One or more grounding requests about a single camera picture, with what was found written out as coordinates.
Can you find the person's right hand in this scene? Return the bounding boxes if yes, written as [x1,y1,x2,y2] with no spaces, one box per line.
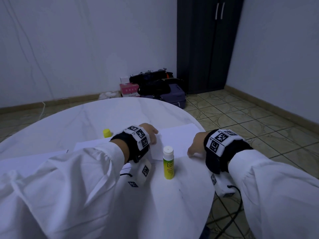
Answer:
[187,130,213,158]

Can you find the black wristband with markers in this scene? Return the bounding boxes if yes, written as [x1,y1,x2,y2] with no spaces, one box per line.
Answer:
[110,125,152,163]
[204,128,254,174]

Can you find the single white paper sheet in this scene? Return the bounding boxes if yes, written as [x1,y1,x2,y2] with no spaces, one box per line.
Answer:
[74,137,116,152]

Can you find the black wardrobe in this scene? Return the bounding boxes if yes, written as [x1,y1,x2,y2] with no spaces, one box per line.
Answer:
[176,0,246,95]

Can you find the black right camera cable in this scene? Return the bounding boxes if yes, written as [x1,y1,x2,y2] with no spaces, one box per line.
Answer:
[214,186,244,239]

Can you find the person's left hand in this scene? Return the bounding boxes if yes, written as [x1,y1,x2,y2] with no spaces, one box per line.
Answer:
[139,123,159,146]

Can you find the person's left forearm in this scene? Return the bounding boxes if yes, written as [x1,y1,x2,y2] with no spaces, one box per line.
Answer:
[0,141,131,239]

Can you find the pink box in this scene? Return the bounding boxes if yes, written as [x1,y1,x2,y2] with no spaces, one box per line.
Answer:
[119,82,140,96]

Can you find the yellow glue stick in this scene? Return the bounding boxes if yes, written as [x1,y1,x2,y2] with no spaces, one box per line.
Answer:
[162,146,175,180]

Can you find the blue suitcase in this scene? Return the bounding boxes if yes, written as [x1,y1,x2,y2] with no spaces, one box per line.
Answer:
[145,83,187,110]

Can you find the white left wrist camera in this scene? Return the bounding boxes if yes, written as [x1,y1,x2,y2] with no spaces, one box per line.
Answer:
[127,159,153,188]

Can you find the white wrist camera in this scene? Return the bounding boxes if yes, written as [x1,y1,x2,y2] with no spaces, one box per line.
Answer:
[127,159,153,188]
[209,171,239,198]

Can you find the black right wristband with markers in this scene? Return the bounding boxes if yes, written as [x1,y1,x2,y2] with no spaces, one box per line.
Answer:
[204,128,254,174]

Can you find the white item on floor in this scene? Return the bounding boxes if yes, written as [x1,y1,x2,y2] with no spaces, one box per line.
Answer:
[97,90,122,100]

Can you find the black left wristband with markers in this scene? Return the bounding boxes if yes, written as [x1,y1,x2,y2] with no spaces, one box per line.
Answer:
[110,125,152,163]

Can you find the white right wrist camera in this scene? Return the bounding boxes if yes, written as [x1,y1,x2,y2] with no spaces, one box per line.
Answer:
[209,171,239,198]

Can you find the white wall cable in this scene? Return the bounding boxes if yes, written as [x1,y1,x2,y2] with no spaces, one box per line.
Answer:
[5,0,48,120]

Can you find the black bag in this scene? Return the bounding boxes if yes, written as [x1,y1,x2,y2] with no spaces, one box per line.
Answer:
[129,68,175,96]

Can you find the person's right forearm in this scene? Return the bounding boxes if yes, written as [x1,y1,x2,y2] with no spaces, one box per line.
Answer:
[228,149,319,239]

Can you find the white paper stack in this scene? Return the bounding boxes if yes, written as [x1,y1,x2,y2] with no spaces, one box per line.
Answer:
[150,123,202,161]

